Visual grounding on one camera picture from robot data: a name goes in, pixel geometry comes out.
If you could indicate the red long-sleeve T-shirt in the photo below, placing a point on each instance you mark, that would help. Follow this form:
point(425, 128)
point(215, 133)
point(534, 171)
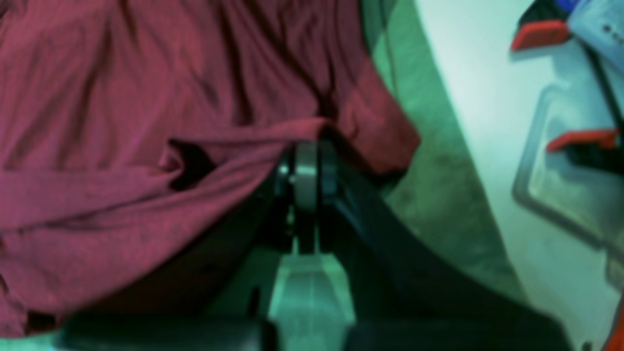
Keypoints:
point(170, 146)

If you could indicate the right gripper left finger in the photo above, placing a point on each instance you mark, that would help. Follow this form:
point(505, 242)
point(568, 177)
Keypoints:
point(165, 311)

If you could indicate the green table cloth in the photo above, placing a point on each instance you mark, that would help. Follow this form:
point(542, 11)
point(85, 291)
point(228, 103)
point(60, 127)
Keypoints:
point(438, 195)

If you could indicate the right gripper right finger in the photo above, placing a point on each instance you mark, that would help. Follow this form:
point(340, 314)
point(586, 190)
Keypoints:
point(406, 297)

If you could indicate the orange black clamp left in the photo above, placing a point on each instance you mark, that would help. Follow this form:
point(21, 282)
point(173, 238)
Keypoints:
point(586, 40)

